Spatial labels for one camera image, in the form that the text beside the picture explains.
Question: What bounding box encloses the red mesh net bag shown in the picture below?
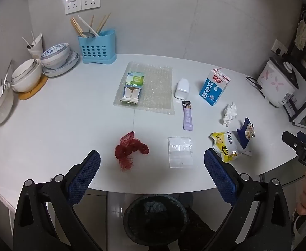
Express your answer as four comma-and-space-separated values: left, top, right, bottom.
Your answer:
114, 131, 150, 172

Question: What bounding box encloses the white floral rice cooker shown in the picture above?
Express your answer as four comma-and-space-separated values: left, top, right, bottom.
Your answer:
257, 56, 299, 108

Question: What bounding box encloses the white wall socket with plug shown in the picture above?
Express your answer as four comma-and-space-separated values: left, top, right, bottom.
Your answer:
271, 39, 288, 56

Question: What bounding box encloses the clear plastic zip bag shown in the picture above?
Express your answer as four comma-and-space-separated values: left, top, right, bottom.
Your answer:
168, 136, 194, 168

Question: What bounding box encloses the cream hanging decoration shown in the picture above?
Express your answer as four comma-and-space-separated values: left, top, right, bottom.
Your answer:
294, 4, 306, 51

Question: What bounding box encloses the dark blue snack wrapper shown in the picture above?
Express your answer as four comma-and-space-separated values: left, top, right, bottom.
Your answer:
236, 118, 255, 156

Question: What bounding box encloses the white microwave oven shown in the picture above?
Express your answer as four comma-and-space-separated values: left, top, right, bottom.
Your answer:
284, 82, 306, 129

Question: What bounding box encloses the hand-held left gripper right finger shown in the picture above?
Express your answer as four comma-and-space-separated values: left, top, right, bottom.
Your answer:
204, 148, 292, 251

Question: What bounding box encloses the green white cardboard box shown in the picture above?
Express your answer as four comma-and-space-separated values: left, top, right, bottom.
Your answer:
120, 72, 145, 105

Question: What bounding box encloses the purple sachet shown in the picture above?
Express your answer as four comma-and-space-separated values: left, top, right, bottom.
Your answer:
182, 101, 194, 131

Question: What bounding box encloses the white paper cup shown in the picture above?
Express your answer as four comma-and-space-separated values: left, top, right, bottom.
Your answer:
27, 33, 44, 59

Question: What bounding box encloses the white plastic bottle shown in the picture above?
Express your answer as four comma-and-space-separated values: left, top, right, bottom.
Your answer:
174, 78, 190, 100

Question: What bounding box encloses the white bowl with dark rim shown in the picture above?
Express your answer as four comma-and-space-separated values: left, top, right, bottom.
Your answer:
11, 65, 43, 93
11, 59, 40, 83

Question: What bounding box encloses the blue rimmed plate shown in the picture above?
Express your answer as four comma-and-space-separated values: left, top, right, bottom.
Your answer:
42, 58, 80, 77
43, 50, 79, 72

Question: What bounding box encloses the blue plastic utensil holder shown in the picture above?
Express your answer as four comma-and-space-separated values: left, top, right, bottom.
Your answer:
78, 29, 117, 64

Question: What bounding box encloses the blue white milk carton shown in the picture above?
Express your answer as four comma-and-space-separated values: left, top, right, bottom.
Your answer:
199, 68, 232, 106

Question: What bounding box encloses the black trash bin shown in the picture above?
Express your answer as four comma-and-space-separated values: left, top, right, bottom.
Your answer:
123, 195, 190, 247

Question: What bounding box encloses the black power cable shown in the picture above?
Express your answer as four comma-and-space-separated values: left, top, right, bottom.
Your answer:
246, 76, 266, 98

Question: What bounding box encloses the bubble wrap sheet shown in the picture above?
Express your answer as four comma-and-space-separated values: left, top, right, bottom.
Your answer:
113, 61, 176, 115

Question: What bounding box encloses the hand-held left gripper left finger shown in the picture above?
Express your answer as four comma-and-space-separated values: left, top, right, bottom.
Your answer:
13, 150, 104, 251

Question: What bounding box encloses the white plastic utensil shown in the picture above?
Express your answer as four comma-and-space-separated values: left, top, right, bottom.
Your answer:
77, 15, 100, 36

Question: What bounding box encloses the wooden trivet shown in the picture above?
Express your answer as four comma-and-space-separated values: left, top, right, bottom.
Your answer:
18, 75, 49, 100

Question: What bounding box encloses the bundle of wooden chopsticks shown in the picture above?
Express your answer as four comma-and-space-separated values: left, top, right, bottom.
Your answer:
70, 13, 112, 37

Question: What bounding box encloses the white tissue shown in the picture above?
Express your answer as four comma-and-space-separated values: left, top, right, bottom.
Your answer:
219, 102, 239, 127

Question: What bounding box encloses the blue patterned bowl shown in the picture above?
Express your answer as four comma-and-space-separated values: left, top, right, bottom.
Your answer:
40, 43, 70, 70

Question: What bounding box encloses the yellow snack wrapper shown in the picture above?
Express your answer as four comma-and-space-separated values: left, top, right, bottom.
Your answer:
209, 131, 241, 163

